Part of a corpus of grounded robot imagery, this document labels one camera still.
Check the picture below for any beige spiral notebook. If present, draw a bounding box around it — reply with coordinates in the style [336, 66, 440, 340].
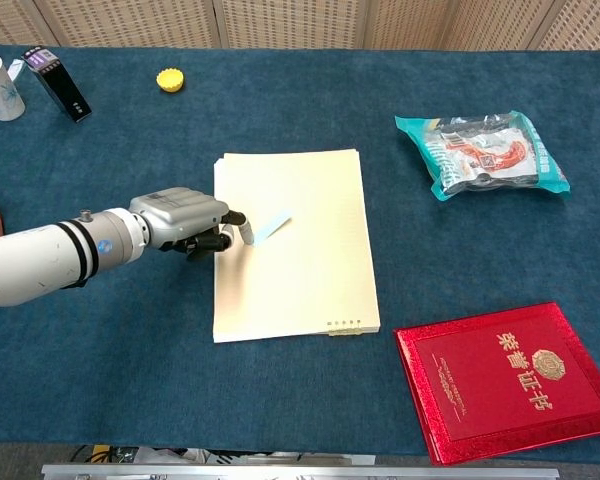
[212, 147, 381, 344]

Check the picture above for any black and purple box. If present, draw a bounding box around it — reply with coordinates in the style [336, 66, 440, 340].
[20, 46, 93, 124]

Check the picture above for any small blue clip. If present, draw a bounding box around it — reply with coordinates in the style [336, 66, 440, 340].
[252, 213, 294, 246]

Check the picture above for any teal snack bag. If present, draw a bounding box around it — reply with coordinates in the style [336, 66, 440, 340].
[394, 110, 572, 202]

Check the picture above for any dark blue tablecloth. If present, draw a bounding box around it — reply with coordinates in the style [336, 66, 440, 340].
[0, 43, 600, 457]

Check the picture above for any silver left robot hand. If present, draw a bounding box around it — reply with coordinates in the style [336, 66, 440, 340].
[128, 187, 255, 261]

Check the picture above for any aluminium frame rail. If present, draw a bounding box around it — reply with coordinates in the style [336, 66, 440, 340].
[40, 463, 561, 480]

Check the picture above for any red certificate book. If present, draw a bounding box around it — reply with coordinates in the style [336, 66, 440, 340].
[393, 301, 600, 466]

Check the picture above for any white paper cup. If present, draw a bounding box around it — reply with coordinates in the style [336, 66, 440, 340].
[0, 54, 27, 122]

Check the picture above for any beige woven folding screen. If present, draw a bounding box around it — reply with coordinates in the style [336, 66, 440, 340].
[0, 0, 600, 52]

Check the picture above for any yellow bottle cap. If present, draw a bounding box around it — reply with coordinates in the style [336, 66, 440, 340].
[155, 67, 185, 94]

